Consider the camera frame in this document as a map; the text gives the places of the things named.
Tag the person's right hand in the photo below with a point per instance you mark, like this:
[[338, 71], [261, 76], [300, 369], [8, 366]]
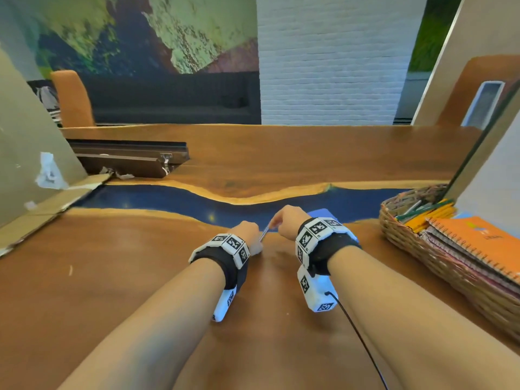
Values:
[[288, 221]]

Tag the person's left hand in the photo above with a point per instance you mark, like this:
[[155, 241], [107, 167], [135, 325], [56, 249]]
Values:
[[250, 235]]

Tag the woven wicker basket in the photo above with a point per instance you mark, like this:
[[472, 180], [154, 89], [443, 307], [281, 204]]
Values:
[[406, 239]]

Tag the green pencil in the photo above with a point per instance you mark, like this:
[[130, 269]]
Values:
[[418, 212]]

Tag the bunch of yellow pencils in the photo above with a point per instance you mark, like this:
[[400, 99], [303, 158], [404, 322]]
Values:
[[430, 219]]

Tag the pink spiral notebook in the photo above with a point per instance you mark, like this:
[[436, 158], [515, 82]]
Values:
[[467, 268]]

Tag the orange spiral notebook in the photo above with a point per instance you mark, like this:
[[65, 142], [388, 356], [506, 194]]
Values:
[[479, 243]]

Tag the green folder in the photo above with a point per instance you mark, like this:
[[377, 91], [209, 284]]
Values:
[[483, 158]]

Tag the white paper sheet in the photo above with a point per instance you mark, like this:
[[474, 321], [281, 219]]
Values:
[[495, 186]]

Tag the person's left forearm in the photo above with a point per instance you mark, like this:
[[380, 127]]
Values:
[[142, 341]]

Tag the person's right forearm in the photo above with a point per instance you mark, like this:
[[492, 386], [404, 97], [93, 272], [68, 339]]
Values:
[[414, 329]]

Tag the black left wrist marker band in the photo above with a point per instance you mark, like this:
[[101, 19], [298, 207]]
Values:
[[219, 259]]

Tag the black wrist marker band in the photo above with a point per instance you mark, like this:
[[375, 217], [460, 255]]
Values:
[[219, 259], [333, 249]]

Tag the black right wrist marker band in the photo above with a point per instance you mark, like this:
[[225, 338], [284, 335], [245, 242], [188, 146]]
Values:
[[333, 249]]

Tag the dark wooden box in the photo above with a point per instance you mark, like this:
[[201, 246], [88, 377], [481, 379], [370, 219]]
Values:
[[130, 162]]

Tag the dark sofa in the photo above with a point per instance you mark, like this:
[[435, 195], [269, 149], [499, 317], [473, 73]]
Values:
[[162, 97]]

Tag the brown wooden chair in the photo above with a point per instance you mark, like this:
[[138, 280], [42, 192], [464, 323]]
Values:
[[459, 97], [73, 101]]

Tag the brown metal-framed board panel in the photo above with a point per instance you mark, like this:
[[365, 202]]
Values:
[[479, 24]]

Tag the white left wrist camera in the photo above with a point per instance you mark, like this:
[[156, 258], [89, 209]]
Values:
[[223, 306]]

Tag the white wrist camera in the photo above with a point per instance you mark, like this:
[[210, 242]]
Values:
[[223, 306], [317, 292]]

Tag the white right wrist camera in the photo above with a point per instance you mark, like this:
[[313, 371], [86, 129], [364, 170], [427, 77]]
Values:
[[317, 292]]

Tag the green foliage wall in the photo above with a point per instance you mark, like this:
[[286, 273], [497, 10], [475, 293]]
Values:
[[430, 36]]

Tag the large abstract wall painting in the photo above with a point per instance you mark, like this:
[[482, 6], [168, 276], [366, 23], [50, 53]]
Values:
[[122, 32]]

